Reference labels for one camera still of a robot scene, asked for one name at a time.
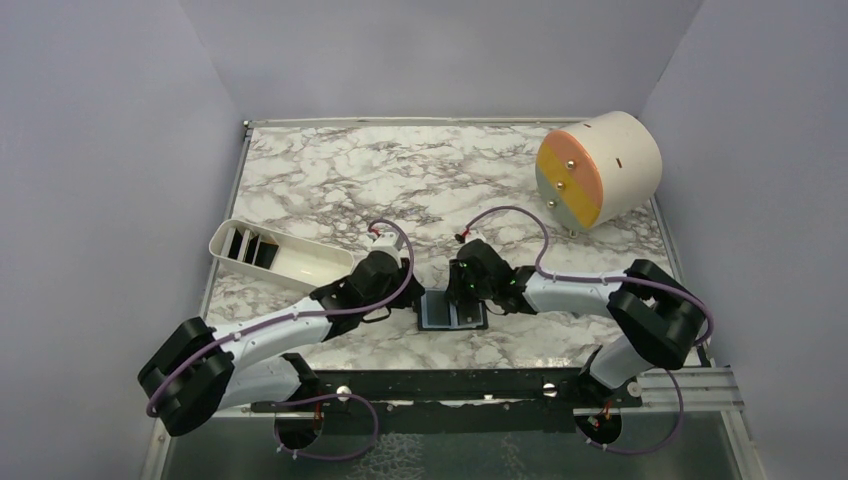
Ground black card holder blue sleeves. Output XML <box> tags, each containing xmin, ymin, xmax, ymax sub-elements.
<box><xmin>413</xmin><ymin>289</ymin><xmax>489</xmax><ymax>331</ymax></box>

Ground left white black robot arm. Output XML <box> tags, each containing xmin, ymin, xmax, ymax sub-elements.
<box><xmin>137</xmin><ymin>251</ymin><xmax>424</xmax><ymax>437</ymax></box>

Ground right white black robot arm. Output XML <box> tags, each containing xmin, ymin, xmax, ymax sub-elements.
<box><xmin>446</xmin><ymin>240</ymin><xmax>710</xmax><ymax>407</ymax></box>

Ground stack of credit cards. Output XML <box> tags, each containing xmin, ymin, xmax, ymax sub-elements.
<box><xmin>222</xmin><ymin>228</ymin><xmax>279</xmax><ymax>270</ymax></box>

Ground white plastic tray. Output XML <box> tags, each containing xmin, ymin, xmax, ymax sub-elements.
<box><xmin>208</xmin><ymin>219</ymin><xmax>355</xmax><ymax>293</ymax></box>

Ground cream cylinder drum colored face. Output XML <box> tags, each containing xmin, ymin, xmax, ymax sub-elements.
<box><xmin>535</xmin><ymin>111</ymin><xmax>663</xmax><ymax>232</ymax></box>

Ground aluminium table frame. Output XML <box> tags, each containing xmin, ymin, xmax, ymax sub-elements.
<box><xmin>139</xmin><ymin>117</ymin><xmax>766</xmax><ymax>480</ymax></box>

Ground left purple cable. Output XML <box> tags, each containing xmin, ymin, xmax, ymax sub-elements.
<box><xmin>145</xmin><ymin>218</ymin><xmax>415</xmax><ymax>463</ymax></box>

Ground purple cable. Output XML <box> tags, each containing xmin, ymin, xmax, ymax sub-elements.
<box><xmin>453</xmin><ymin>205</ymin><xmax>715</xmax><ymax>457</ymax></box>
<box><xmin>145</xmin><ymin>218</ymin><xmax>415</xmax><ymax>463</ymax></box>

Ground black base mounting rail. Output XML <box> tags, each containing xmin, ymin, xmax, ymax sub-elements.
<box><xmin>249</xmin><ymin>367</ymin><xmax>605</xmax><ymax>435</ymax></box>

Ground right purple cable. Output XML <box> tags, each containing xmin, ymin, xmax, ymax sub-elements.
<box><xmin>453</xmin><ymin>205</ymin><xmax>715</xmax><ymax>457</ymax></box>

